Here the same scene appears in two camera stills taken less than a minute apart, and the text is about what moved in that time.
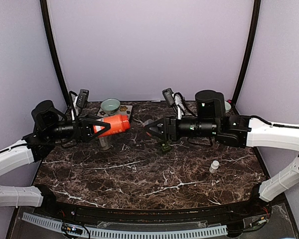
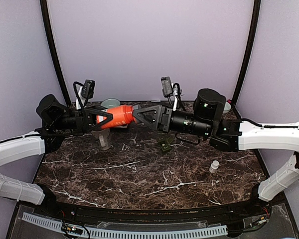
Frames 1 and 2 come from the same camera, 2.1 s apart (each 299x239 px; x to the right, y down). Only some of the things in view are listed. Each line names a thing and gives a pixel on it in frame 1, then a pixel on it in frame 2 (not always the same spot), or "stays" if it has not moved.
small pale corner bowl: (227, 106) stays
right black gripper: (169, 127) to (162, 118)
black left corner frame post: (45, 13) stays
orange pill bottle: (118, 123) to (121, 115)
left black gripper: (82, 132) to (84, 118)
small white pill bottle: (214, 166) stays
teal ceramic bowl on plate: (110, 105) stays
